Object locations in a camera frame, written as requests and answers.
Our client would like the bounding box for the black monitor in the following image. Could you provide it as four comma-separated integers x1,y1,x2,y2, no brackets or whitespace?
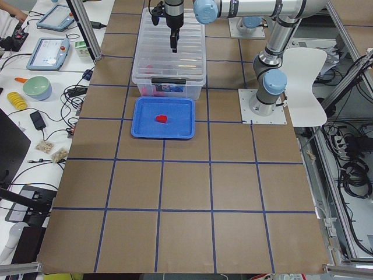
0,110,31,189

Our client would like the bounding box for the green white carton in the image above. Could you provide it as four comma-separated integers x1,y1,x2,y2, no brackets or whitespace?
74,41,90,57

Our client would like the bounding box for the toy carrot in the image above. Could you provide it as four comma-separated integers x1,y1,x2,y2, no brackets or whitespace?
15,77,28,83

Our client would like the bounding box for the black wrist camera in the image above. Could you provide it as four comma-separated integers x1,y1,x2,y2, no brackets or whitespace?
150,1,165,26

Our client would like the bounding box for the teach pendant tablet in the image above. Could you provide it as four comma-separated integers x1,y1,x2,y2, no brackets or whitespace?
36,5,75,32
26,37,70,71

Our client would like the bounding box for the clear plastic box lid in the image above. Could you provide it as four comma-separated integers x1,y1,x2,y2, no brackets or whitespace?
132,7,207,83

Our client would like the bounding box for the black power adapter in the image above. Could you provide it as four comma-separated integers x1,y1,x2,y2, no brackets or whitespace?
30,111,46,131

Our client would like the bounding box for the green bowl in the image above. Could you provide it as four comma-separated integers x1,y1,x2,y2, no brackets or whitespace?
23,76,52,101

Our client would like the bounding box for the aluminium frame post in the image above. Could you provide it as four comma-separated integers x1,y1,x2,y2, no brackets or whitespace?
66,0,102,62

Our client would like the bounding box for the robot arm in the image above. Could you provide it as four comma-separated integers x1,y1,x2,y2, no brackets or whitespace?
193,1,326,116

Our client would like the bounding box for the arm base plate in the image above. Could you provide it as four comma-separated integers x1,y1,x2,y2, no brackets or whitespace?
228,16,265,40
238,89,287,125

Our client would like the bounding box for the white chair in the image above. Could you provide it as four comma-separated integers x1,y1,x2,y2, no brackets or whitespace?
280,47,327,127

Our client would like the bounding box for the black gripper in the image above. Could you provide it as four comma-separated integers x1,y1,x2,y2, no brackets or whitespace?
164,0,184,53

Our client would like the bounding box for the yellow toy corn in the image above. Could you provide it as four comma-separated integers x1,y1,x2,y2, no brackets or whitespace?
7,92,28,111

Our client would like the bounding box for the blue plastic tray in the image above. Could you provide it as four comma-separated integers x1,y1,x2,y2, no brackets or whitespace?
131,97,195,139

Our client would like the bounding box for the clear plastic storage box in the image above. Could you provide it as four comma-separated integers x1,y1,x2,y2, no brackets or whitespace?
131,8,207,102

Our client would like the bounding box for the black box handle clip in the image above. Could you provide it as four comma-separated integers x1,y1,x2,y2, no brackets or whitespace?
151,77,186,85

